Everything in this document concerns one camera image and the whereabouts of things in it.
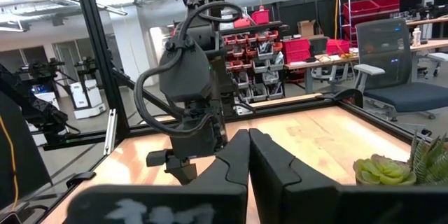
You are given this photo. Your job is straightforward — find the stacked red bins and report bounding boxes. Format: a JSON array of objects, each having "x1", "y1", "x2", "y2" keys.
[{"x1": 281, "y1": 38, "x2": 312, "y2": 64}]

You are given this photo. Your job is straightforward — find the black aluminium table frame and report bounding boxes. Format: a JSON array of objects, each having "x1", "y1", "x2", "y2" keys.
[{"x1": 34, "y1": 0, "x2": 435, "y2": 224}]

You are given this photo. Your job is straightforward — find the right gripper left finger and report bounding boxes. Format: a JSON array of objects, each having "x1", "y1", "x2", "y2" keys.
[{"x1": 64, "y1": 129, "x2": 251, "y2": 224}]

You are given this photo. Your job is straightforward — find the thin yellow cable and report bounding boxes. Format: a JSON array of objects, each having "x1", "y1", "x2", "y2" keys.
[{"x1": 0, "y1": 114, "x2": 19, "y2": 211}]

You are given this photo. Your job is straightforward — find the dark mesh office chair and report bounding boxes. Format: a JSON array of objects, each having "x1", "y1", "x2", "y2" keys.
[{"x1": 309, "y1": 36, "x2": 355, "y2": 85}]

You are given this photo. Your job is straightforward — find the cardboard box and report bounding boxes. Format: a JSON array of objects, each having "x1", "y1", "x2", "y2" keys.
[{"x1": 297, "y1": 20, "x2": 317, "y2": 38}]

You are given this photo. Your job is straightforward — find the yellow hanging cable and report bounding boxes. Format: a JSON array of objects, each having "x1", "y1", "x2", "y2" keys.
[{"x1": 333, "y1": 0, "x2": 342, "y2": 55}]

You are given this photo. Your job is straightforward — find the potted succulent plant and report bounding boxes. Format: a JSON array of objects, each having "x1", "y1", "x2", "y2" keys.
[{"x1": 352, "y1": 131, "x2": 448, "y2": 187}]

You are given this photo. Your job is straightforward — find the black curved frame brace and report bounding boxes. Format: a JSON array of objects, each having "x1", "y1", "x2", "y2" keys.
[{"x1": 316, "y1": 88, "x2": 365, "y2": 109}]

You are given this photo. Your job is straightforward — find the wooden office desk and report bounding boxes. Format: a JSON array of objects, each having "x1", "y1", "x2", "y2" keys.
[{"x1": 284, "y1": 38, "x2": 448, "y2": 94}]

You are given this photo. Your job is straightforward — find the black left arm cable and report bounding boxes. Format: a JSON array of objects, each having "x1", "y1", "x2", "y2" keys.
[{"x1": 134, "y1": 1, "x2": 244, "y2": 139}]

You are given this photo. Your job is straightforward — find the parts bin rack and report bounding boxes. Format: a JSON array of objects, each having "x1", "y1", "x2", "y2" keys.
[{"x1": 220, "y1": 20, "x2": 286, "y2": 113}]

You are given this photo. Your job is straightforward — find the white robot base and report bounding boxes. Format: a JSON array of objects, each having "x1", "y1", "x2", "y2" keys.
[
  {"x1": 69, "y1": 78, "x2": 107, "y2": 120},
  {"x1": 32, "y1": 90, "x2": 61, "y2": 113}
]

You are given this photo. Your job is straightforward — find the white bottle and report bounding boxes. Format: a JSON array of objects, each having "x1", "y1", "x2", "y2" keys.
[{"x1": 412, "y1": 27, "x2": 422, "y2": 48}]

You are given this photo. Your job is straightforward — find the black flat panel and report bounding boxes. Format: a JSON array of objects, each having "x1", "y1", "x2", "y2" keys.
[{"x1": 0, "y1": 90, "x2": 54, "y2": 211}]

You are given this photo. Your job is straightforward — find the silver metal strip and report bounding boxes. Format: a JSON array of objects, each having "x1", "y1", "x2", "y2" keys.
[{"x1": 104, "y1": 108, "x2": 117, "y2": 156}]

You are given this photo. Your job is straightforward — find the blue seat office chair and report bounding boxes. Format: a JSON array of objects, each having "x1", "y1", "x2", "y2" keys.
[{"x1": 352, "y1": 18, "x2": 448, "y2": 122}]

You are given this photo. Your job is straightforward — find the red plastic bin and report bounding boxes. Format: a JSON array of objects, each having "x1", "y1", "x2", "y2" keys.
[
  {"x1": 251, "y1": 6, "x2": 271, "y2": 26},
  {"x1": 325, "y1": 38, "x2": 351, "y2": 56}
]

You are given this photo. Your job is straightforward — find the wire shelf with red bins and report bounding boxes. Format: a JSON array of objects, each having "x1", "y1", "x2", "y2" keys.
[{"x1": 337, "y1": 0, "x2": 426, "y2": 43}]

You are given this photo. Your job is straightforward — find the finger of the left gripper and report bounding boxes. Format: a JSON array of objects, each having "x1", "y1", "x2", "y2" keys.
[{"x1": 164, "y1": 157, "x2": 198, "y2": 186}]

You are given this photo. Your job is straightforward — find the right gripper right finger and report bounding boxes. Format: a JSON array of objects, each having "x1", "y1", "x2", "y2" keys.
[{"x1": 249, "y1": 128, "x2": 448, "y2": 224}]

